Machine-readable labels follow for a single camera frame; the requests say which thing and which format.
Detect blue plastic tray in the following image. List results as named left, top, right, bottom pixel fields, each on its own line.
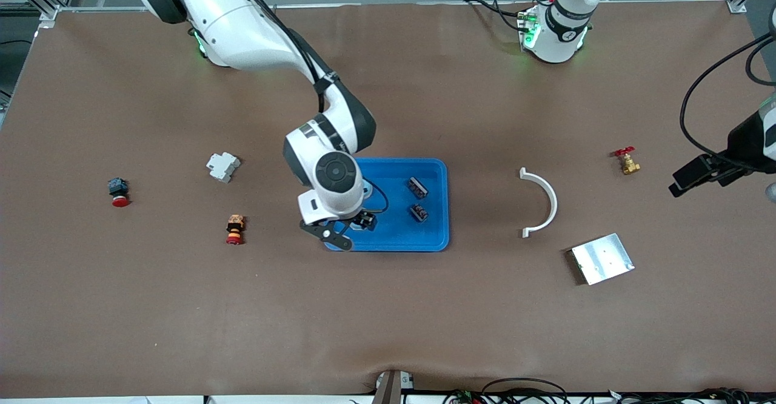
left=323, top=158, right=450, bottom=252

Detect brown table mat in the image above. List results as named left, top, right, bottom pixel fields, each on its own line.
left=0, top=1, right=776, bottom=400

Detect red yellow orange push button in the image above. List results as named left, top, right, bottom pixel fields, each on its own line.
left=226, top=214, right=246, bottom=246

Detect silver metal plate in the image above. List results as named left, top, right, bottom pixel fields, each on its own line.
left=570, top=233, right=635, bottom=286

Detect white circuit breaker module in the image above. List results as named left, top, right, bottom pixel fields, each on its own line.
left=206, top=152, right=241, bottom=184

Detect metal table clamp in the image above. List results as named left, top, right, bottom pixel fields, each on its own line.
left=373, top=369, right=416, bottom=404

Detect red button black base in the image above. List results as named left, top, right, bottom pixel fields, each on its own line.
left=107, top=177, right=130, bottom=207

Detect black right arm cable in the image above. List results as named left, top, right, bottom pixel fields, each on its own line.
left=242, top=0, right=389, bottom=215

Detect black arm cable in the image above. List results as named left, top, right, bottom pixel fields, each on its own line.
left=242, top=0, right=389, bottom=215
left=679, top=31, right=776, bottom=162

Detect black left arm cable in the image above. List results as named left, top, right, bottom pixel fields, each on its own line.
left=679, top=31, right=776, bottom=162

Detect brass valve red handle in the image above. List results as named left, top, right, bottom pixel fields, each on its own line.
left=614, top=146, right=641, bottom=175

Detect white curved plastic bracket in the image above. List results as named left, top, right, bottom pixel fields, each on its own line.
left=519, top=167, right=558, bottom=238

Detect black looped cable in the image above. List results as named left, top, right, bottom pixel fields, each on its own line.
left=482, top=378, right=569, bottom=404

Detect black cable bundle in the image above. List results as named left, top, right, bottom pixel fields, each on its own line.
left=615, top=387, right=752, bottom=404

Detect black left base cables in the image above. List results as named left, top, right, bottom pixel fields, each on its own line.
left=464, top=0, right=528, bottom=33

